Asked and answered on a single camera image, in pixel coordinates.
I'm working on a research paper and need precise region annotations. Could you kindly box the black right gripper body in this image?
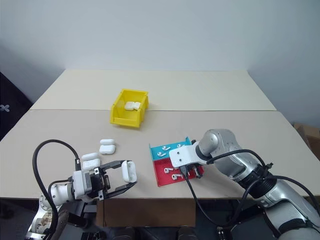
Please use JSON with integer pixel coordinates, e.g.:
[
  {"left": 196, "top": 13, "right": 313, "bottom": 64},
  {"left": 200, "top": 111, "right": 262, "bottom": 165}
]
[{"left": 178, "top": 163, "right": 204, "bottom": 179}]

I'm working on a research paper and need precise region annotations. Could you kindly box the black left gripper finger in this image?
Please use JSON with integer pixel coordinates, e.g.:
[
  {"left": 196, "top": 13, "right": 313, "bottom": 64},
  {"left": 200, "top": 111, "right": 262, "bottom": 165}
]
[
  {"left": 103, "top": 181, "right": 138, "bottom": 201},
  {"left": 99, "top": 159, "right": 126, "bottom": 174}
]

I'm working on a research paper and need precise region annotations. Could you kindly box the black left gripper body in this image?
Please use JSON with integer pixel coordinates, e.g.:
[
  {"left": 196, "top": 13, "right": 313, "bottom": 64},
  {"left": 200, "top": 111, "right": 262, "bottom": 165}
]
[{"left": 87, "top": 165, "right": 113, "bottom": 201}]

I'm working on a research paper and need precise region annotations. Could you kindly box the white earbud case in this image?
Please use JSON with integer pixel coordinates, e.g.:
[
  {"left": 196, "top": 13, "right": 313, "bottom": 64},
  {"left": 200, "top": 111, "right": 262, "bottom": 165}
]
[
  {"left": 124, "top": 100, "right": 142, "bottom": 112},
  {"left": 80, "top": 152, "right": 102, "bottom": 172},
  {"left": 98, "top": 138, "right": 117, "bottom": 156},
  {"left": 120, "top": 159, "right": 139, "bottom": 184}
]

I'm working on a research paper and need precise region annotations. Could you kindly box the yellow plastic bin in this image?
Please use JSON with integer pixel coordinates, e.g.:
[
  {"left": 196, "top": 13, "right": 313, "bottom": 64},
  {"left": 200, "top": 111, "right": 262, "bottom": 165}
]
[{"left": 109, "top": 88, "right": 150, "bottom": 129}]

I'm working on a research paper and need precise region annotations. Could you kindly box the blue and red earbud tray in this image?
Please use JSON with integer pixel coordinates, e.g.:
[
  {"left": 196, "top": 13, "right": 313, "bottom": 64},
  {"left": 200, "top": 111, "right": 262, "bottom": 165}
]
[{"left": 148, "top": 135, "right": 206, "bottom": 188}]

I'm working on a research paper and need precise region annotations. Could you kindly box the brown cardboard box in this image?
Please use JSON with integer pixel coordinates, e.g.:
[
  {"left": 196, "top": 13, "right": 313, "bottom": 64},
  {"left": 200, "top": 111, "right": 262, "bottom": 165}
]
[
  {"left": 293, "top": 122, "right": 320, "bottom": 156},
  {"left": 96, "top": 198, "right": 197, "bottom": 228}
]

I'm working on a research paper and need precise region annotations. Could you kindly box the dark rounded shape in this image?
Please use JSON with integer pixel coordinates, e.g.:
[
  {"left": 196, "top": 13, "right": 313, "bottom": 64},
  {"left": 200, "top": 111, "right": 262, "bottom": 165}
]
[
  {"left": 119, "top": 226, "right": 141, "bottom": 240},
  {"left": 176, "top": 225, "right": 198, "bottom": 240}
]

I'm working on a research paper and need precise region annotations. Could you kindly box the black panel with white print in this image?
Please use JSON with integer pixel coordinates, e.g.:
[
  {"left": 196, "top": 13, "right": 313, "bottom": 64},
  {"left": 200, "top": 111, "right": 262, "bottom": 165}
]
[{"left": 0, "top": 71, "right": 34, "bottom": 142}]

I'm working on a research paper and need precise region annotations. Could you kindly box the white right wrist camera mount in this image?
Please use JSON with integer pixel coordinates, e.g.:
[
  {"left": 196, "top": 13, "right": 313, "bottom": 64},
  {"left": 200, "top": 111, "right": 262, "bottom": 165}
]
[{"left": 169, "top": 144, "right": 209, "bottom": 169}]

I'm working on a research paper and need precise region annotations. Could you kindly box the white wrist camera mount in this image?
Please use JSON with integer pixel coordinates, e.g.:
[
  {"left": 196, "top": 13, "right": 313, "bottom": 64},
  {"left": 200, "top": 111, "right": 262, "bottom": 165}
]
[
  {"left": 169, "top": 144, "right": 209, "bottom": 169},
  {"left": 71, "top": 170, "right": 93, "bottom": 201}
]

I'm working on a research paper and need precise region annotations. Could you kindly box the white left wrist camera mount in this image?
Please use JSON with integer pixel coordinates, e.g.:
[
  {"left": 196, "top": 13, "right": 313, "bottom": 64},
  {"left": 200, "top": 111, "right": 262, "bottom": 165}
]
[{"left": 71, "top": 170, "right": 93, "bottom": 201}]

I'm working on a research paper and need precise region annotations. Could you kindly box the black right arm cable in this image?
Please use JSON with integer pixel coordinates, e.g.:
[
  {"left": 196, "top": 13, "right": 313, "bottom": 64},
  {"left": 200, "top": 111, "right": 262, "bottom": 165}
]
[{"left": 180, "top": 148, "right": 320, "bottom": 229}]

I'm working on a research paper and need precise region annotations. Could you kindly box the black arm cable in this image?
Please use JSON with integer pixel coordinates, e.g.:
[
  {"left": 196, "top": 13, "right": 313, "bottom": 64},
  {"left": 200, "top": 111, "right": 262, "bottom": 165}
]
[
  {"left": 180, "top": 148, "right": 320, "bottom": 229},
  {"left": 32, "top": 139, "right": 82, "bottom": 240}
]

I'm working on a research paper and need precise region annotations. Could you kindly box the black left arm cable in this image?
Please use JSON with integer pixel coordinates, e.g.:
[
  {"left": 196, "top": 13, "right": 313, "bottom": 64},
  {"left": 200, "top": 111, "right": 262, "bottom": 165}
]
[{"left": 32, "top": 139, "right": 82, "bottom": 240}]

